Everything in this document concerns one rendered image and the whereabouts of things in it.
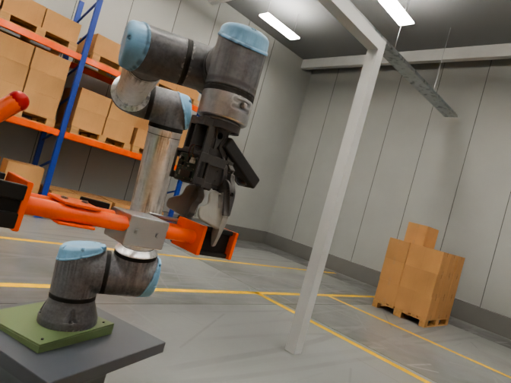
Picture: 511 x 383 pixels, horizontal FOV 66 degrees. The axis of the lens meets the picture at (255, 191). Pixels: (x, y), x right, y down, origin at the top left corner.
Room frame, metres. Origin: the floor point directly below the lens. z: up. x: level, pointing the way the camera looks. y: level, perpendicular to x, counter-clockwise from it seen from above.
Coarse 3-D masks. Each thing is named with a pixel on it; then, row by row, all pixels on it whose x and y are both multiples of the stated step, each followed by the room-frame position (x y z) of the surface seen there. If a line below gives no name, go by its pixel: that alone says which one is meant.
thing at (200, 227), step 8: (184, 224) 0.68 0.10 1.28; (192, 224) 0.67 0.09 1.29; (200, 224) 0.66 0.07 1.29; (200, 232) 0.65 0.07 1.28; (208, 232) 0.67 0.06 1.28; (224, 232) 0.69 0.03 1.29; (232, 232) 0.71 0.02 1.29; (200, 240) 0.65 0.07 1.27; (208, 240) 0.68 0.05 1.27; (224, 240) 0.70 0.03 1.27; (232, 240) 0.71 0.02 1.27; (184, 248) 0.67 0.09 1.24; (192, 248) 0.66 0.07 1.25; (200, 248) 0.65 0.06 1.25; (208, 248) 0.68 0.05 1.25; (216, 248) 0.69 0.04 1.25; (224, 248) 0.71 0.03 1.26; (232, 248) 0.71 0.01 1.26; (216, 256) 0.69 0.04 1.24; (224, 256) 0.70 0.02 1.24
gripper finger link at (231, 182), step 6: (228, 180) 0.67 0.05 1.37; (234, 180) 0.68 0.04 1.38; (222, 186) 0.67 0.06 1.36; (228, 186) 0.66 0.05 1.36; (234, 186) 0.67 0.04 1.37; (228, 192) 0.66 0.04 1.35; (234, 192) 0.67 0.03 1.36; (228, 198) 0.66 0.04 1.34; (234, 198) 0.67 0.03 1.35; (228, 204) 0.67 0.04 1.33; (222, 210) 0.66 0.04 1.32; (228, 210) 0.67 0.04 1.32; (228, 216) 0.67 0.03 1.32
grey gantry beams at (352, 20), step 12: (324, 0) 3.25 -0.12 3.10; (336, 0) 3.27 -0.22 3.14; (336, 12) 3.39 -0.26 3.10; (348, 12) 3.41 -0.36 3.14; (348, 24) 3.54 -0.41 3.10; (360, 24) 3.57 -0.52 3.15; (360, 36) 3.70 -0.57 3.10; (372, 36) 3.74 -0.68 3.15; (372, 48) 3.87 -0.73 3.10; (384, 48) 3.92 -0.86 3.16
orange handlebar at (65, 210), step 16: (32, 208) 0.47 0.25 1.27; (48, 208) 0.48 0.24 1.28; (64, 208) 0.50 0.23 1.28; (80, 208) 0.52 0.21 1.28; (96, 208) 0.53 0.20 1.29; (64, 224) 0.50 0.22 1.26; (80, 224) 0.52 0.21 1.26; (96, 224) 0.53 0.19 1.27; (112, 224) 0.55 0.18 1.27; (128, 224) 0.56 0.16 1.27; (176, 224) 0.68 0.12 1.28; (176, 240) 0.64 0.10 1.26; (192, 240) 0.65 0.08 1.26
